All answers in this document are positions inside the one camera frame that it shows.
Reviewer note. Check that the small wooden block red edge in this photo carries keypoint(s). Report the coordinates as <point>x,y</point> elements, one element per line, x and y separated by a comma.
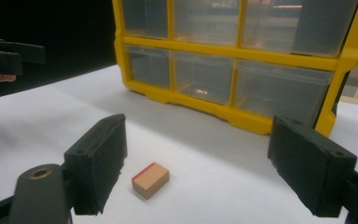
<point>151,179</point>

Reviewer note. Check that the set of clear plastic drawers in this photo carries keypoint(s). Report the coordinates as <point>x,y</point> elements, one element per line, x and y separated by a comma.
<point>199,74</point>

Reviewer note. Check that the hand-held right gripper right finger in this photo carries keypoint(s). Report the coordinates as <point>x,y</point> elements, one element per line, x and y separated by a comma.
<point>310,168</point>

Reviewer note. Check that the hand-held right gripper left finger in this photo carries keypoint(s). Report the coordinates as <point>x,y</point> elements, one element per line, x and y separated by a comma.
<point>96,161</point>

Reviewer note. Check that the yellow black drawer organizer cabinet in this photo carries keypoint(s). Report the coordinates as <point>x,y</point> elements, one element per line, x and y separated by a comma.
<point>230,51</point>

